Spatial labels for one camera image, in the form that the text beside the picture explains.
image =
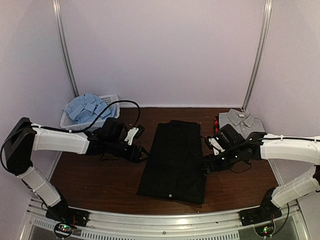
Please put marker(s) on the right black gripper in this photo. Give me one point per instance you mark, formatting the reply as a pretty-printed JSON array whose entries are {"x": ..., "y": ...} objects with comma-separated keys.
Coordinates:
[{"x": 211, "y": 166}]

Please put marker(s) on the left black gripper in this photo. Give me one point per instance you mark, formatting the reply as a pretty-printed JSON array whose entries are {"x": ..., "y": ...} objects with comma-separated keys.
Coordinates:
[{"x": 135, "y": 157}]

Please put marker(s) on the grey button shirt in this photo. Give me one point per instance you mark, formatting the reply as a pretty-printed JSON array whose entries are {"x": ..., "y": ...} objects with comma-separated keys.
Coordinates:
[{"x": 243, "y": 122}]

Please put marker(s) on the black long sleeve shirt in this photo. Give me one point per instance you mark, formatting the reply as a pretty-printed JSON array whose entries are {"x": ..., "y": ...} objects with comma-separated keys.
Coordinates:
[{"x": 174, "y": 169}]

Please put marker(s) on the red black plaid shirt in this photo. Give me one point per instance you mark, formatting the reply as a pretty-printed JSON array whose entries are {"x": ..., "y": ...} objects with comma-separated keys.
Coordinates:
[{"x": 216, "y": 125}]

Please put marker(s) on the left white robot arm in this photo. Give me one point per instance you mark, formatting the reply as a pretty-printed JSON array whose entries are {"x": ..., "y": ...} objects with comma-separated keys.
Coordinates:
[{"x": 27, "y": 138}]

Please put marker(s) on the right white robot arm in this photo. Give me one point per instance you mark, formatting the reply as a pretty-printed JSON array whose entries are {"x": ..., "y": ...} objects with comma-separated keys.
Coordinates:
[{"x": 294, "y": 151}]

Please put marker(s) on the light blue shirt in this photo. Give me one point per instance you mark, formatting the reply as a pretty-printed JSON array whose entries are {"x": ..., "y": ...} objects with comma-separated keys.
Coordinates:
[{"x": 85, "y": 108}]

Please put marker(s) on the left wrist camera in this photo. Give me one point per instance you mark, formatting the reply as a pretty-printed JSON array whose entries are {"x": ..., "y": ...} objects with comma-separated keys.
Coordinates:
[{"x": 134, "y": 133}]

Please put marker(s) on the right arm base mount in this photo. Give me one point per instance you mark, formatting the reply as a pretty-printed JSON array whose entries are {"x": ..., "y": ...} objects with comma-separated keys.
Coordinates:
[{"x": 263, "y": 216}]

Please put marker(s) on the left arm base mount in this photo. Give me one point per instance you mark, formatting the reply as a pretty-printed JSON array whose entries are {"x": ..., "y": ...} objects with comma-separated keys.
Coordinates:
[{"x": 67, "y": 218}]

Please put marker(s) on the right aluminium frame post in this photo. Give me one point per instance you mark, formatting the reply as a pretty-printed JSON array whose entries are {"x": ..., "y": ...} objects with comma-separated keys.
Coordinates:
[{"x": 264, "y": 31}]

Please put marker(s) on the aluminium frame post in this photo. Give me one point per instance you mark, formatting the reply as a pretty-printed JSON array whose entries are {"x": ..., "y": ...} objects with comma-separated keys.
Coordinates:
[
  {"x": 64, "y": 48},
  {"x": 264, "y": 31}
]

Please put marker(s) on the left aluminium frame post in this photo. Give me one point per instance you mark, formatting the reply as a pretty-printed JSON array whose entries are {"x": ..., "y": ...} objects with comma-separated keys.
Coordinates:
[{"x": 64, "y": 48}]

